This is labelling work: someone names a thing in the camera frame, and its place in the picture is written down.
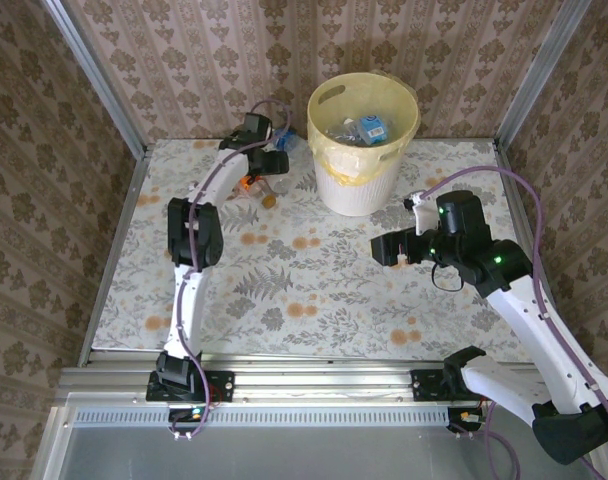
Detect orange label brown cap bottle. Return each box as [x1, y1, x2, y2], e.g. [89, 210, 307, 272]
[227, 173, 280, 209]

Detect white ribbed plastic bin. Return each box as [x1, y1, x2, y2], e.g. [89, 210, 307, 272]
[306, 72, 423, 217]

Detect floral patterned tablecloth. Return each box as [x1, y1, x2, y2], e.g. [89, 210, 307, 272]
[91, 138, 565, 362]

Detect small controller board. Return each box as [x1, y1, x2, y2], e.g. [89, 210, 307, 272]
[167, 403, 220, 442]
[446, 405, 488, 435]

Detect grey metal sheet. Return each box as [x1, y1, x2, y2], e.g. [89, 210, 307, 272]
[31, 422, 605, 480]

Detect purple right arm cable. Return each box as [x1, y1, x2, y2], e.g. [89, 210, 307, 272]
[422, 165, 608, 480]

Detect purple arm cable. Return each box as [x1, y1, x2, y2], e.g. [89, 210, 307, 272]
[166, 98, 293, 441]
[422, 165, 608, 480]

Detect thin black cable loop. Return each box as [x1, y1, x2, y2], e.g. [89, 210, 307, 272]
[430, 260, 464, 292]

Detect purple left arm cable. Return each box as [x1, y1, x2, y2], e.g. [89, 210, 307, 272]
[166, 98, 293, 441]

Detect aluminium table side rail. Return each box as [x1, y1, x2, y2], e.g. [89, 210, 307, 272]
[492, 139, 573, 351]
[78, 147, 153, 366]

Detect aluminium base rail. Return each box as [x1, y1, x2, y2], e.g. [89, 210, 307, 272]
[58, 349, 550, 407]

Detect aluminium frame post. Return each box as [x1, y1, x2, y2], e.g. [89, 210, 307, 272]
[40, 0, 153, 157]
[496, 0, 594, 147]

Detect slotted grey cable duct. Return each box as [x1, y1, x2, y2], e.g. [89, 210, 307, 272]
[73, 403, 453, 427]

